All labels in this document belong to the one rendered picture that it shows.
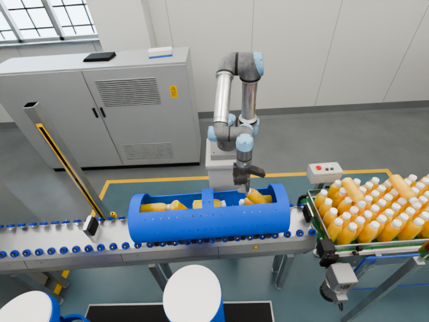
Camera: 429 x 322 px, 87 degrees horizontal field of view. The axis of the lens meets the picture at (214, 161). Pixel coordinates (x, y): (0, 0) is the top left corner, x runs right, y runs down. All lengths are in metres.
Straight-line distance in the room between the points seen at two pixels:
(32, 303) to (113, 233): 0.49
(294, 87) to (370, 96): 1.33
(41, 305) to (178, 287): 0.66
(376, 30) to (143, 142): 3.57
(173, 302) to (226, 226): 0.43
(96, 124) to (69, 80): 0.55
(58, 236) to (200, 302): 1.06
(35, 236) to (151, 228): 0.90
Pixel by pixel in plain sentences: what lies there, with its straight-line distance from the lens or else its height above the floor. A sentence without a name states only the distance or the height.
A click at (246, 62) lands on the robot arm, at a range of 1.25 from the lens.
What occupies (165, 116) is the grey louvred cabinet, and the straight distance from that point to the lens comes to 2.79.
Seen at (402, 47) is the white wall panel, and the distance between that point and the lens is 4.65.
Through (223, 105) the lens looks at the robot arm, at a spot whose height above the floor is 1.68.
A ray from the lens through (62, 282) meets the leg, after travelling 2.71.
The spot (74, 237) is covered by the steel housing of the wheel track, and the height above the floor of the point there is 0.93.
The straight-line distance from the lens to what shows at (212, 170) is 1.62.
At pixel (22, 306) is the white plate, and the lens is 1.59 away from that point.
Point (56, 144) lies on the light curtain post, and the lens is 1.63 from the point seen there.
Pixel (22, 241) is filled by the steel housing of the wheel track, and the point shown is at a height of 0.93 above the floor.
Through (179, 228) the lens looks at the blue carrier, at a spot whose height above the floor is 1.15.
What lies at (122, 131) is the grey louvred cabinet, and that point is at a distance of 3.06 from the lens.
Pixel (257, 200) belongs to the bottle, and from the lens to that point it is 1.29.
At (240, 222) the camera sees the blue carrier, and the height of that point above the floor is 1.16.
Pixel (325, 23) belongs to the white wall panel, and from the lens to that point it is 3.98.
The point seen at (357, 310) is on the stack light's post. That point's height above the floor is 0.34.
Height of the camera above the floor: 2.23
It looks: 42 degrees down
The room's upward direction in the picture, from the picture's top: 5 degrees counter-clockwise
